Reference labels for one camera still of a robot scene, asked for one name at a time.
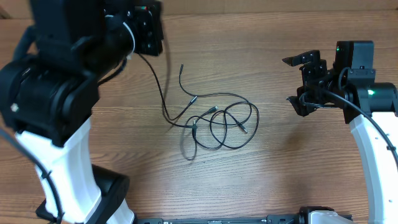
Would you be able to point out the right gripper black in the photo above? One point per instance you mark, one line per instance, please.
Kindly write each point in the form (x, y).
(315, 66)

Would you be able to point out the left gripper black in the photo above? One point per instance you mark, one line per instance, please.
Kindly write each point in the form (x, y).
(146, 18)

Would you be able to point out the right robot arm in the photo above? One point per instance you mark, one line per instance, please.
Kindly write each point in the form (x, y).
(369, 108)

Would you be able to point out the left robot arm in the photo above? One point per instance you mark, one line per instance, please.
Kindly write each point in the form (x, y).
(50, 87)

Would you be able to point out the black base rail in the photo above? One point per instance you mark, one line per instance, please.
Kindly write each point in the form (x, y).
(306, 214)

